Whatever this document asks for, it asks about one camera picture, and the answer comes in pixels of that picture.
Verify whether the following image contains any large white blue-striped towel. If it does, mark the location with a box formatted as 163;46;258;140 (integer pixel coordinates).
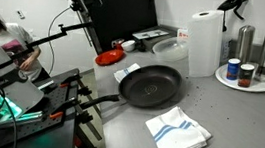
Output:
142;102;216;148

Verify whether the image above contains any small white blue-striped towel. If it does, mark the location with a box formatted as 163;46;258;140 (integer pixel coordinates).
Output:
113;60;142;86

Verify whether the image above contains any black frying pan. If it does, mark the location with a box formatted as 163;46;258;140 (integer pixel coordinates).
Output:
79;57;184;121

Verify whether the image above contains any white paper towel roll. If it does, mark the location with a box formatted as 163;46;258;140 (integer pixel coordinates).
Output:
182;7;227;81

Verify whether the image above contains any red bowl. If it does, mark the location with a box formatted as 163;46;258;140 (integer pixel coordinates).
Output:
93;45;127;69

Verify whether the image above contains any small white bowl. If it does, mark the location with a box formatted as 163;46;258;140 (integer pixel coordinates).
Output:
120;38;137;53

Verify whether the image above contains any dark grey box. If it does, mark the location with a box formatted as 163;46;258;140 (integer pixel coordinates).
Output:
129;23;179;55

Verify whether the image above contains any clear plastic bowl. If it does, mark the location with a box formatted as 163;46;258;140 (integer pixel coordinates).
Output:
150;33;191;65

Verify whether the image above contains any black monitor panel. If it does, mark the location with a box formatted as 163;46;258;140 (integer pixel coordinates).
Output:
84;0;161;58

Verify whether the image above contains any white first aid kit box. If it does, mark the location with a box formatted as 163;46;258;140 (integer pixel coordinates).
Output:
176;28;191;42

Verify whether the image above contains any white flat bar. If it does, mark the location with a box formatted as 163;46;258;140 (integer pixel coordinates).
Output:
37;78;55;92

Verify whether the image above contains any black tripod stand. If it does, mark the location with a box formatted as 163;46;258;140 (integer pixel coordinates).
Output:
44;0;111;56

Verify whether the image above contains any black perforated breadboard table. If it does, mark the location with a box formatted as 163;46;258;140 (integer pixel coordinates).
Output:
0;60;86;148

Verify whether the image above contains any spice jar with blue label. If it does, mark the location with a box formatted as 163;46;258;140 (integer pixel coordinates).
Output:
225;57;242;82

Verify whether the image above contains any spice jar with dark label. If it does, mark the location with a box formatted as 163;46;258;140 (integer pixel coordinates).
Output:
237;62;256;89

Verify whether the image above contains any spray bottle with black trigger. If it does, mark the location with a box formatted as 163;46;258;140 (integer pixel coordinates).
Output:
211;0;250;67

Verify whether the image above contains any person in white t-shirt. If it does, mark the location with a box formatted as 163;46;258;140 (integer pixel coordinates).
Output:
0;15;48;83

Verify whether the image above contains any black clamp with orange handle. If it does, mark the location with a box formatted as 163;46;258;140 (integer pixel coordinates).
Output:
46;71;95;98
48;94;96;126

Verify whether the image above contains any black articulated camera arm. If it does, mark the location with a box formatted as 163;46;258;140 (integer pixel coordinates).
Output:
8;13;94;69

